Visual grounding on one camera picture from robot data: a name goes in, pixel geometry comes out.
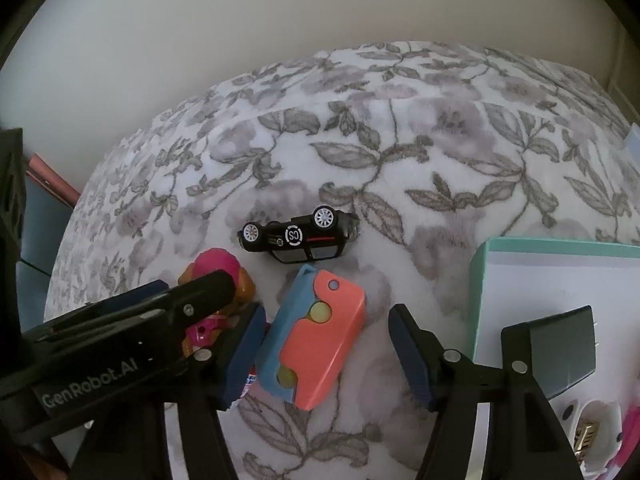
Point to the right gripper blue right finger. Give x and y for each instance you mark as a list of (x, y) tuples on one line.
[(419, 353)]

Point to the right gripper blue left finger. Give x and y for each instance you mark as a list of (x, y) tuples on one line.
[(237, 354)]

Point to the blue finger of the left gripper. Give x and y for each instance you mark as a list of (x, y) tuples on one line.
[(114, 304), (170, 312)]

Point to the pink hat puppy figure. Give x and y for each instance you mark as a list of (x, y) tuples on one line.
[(202, 334)]

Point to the coral blue toy knife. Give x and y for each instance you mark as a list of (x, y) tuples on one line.
[(310, 338)]

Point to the black power adapter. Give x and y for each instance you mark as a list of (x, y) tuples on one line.
[(557, 351)]

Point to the black toy car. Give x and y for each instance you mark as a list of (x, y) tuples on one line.
[(321, 235)]

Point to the silver black patterned hair clip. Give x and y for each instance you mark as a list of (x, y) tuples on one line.
[(584, 437)]

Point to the white hair claw clip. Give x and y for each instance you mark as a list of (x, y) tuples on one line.
[(608, 440)]

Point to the magenta lighter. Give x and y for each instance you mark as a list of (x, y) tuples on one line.
[(631, 435)]

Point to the red glue bottle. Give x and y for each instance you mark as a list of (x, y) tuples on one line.
[(250, 380)]

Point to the teal shallow cardboard tray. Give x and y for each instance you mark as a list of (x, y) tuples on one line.
[(519, 279)]

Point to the floral grey white blanket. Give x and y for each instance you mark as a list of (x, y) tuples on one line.
[(434, 147)]

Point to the white power strip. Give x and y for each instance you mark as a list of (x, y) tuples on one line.
[(632, 142)]

